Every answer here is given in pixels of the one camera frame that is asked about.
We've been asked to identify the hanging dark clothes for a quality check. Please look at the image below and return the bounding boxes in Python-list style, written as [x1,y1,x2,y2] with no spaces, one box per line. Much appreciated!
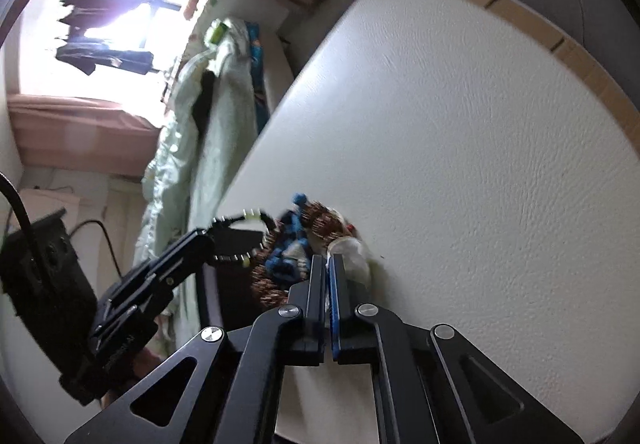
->
[55,0,154,76]

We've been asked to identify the white low table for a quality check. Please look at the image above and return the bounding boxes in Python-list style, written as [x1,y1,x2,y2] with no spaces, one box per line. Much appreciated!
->
[219,0,639,443]

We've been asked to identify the green quilt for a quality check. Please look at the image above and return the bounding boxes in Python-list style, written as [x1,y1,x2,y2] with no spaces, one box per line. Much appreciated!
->
[131,18,260,325]

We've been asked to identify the clear plastic bag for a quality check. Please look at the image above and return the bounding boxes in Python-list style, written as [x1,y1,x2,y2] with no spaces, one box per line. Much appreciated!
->
[328,236,372,291]

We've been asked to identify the pink curtain left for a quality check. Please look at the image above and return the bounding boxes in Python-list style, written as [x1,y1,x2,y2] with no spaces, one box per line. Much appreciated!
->
[8,94,160,178]

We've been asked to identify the black and green bead bracelet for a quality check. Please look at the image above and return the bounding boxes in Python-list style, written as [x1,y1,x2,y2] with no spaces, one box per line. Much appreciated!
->
[211,208,279,270]

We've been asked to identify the brown rudraksha bead bracelet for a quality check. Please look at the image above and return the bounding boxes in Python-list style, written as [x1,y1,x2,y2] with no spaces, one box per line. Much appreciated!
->
[248,200,352,310]

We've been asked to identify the green toy on bed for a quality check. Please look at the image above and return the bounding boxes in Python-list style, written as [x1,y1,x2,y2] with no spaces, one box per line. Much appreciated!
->
[204,20,229,48]

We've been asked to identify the black item on bed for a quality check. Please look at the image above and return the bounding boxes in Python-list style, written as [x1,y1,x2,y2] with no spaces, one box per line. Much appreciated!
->
[192,70,216,135]

